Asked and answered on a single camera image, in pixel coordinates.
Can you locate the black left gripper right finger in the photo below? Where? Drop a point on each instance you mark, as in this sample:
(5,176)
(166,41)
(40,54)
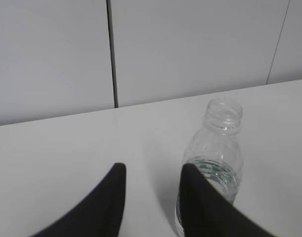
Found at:
(206,213)

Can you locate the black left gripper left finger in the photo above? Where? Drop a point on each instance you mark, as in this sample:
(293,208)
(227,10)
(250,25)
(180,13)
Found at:
(99,214)

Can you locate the clear green-label water bottle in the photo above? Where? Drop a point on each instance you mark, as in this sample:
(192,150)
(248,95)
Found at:
(214,148)

